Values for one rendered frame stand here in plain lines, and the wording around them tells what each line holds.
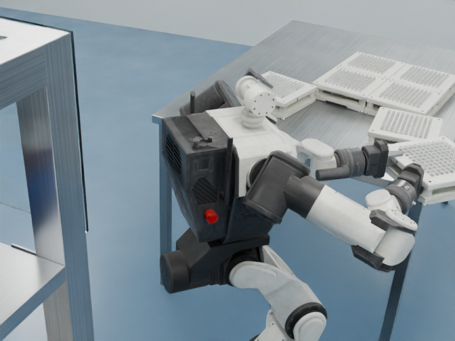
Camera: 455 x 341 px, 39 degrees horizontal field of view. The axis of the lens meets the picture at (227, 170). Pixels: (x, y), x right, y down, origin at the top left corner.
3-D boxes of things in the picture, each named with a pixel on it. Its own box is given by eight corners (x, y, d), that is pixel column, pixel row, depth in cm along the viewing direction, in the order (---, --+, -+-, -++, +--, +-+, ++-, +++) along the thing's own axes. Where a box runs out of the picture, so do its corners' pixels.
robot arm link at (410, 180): (401, 157, 183) (383, 174, 175) (433, 168, 179) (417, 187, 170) (394, 195, 190) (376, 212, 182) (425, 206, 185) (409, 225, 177)
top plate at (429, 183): (495, 178, 191) (497, 172, 190) (427, 191, 182) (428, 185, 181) (443, 141, 210) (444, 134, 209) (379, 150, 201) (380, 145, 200)
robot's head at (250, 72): (241, 103, 156) (259, 77, 155) (228, 89, 163) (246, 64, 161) (259, 114, 160) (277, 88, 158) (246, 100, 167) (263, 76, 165)
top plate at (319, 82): (335, 70, 292) (336, 65, 291) (386, 83, 281) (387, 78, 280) (311, 86, 274) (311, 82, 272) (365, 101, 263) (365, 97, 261)
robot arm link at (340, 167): (338, 173, 199) (303, 176, 197) (342, 143, 194) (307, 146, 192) (353, 192, 190) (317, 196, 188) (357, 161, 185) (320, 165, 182)
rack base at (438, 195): (490, 192, 193) (492, 185, 192) (423, 206, 185) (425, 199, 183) (439, 153, 212) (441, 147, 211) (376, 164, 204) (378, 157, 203)
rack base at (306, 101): (268, 85, 285) (269, 80, 284) (315, 101, 273) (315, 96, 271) (234, 101, 268) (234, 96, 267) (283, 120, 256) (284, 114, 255)
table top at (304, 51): (292, 25, 373) (292, 19, 371) (489, 64, 333) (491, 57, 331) (151, 122, 256) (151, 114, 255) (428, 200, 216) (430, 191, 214)
